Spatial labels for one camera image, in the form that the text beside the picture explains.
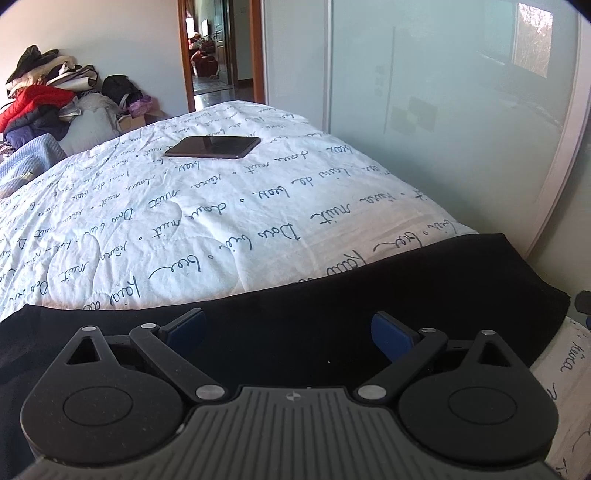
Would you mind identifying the black pants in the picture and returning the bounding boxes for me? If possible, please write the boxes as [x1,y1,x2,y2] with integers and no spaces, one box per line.
[1,234,570,479]

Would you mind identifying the white script-print bed quilt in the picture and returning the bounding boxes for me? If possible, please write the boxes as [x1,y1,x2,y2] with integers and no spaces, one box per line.
[1,101,590,479]

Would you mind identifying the black smartphone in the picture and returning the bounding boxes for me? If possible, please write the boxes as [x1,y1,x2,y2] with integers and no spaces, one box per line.
[164,136,262,159]

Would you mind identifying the white wardrobe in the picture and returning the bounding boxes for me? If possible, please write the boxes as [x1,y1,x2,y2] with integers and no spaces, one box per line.
[262,0,591,296]

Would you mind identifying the cardboard box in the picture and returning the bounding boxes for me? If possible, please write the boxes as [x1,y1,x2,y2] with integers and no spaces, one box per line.
[118,110,166,134]

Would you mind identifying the folded blue blanket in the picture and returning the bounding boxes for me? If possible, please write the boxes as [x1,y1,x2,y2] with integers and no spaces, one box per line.
[0,134,67,199]

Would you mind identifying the red jacket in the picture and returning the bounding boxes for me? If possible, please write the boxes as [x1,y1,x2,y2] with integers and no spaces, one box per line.
[0,85,75,132]

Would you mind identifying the pile of clothes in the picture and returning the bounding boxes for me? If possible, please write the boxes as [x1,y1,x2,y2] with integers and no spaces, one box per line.
[1,45,165,158]

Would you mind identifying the wooden door frame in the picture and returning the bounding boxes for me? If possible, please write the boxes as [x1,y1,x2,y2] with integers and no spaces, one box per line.
[176,1,266,111]

